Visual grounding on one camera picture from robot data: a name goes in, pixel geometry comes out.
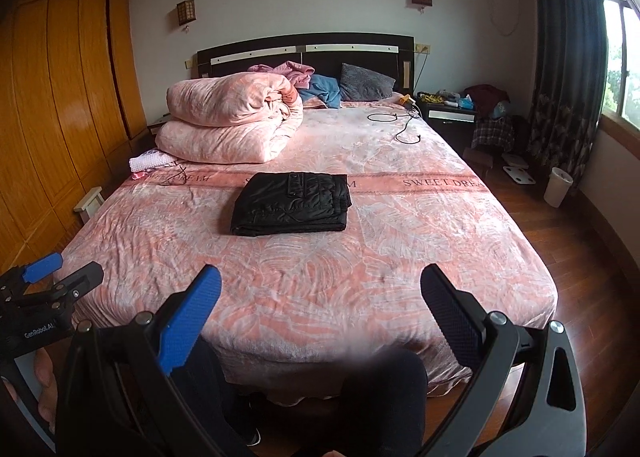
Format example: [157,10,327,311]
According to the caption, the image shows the black padded pants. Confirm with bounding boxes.
[230,172,352,237]

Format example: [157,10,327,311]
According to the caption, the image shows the person's left hand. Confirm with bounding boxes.
[17,347,58,433]

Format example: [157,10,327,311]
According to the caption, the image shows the small white bedside stool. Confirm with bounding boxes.
[74,186,104,224]

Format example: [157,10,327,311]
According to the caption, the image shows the white folded towel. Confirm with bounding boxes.
[129,148,177,173]

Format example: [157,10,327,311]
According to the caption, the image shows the pink patterned bed sheet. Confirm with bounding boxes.
[62,107,558,399]

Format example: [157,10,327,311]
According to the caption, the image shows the wooden wardrobe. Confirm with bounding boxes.
[1,0,150,269]

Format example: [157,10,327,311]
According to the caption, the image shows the white waste bin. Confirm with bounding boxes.
[544,166,574,208]

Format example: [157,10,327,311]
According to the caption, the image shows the plaid cloth on chair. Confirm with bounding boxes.
[471,116,514,152]

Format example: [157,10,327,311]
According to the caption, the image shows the black nightstand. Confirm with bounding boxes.
[418,100,475,154]

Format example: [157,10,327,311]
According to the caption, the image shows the folded pink quilt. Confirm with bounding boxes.
[155,72,304,164]

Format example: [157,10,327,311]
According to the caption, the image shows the dark red bag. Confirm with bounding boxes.
[462,84,511,118]

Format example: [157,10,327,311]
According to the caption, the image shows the grey pillow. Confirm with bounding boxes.
[340,62,396,102]

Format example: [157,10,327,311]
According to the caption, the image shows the blue garment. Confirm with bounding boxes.
[298,73,341,109]

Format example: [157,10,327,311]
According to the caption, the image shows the pink garment at headboard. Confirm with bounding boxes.
[248,60,314,90]

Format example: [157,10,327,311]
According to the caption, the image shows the black wooden headboard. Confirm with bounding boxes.
[194,32,414,94]

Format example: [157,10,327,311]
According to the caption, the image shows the dark blue curtain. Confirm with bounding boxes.
[527,0,608,184]

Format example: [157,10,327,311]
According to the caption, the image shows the black charging cable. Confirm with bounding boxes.
[365,104,424,145]

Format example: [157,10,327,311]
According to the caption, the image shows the wall power outlet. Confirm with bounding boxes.
[414,43,431,55]

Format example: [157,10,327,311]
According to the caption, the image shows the window with frame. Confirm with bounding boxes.
[603,0,639,128]

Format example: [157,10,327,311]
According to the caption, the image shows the left wall lamp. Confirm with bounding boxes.
[176,0,196,26]

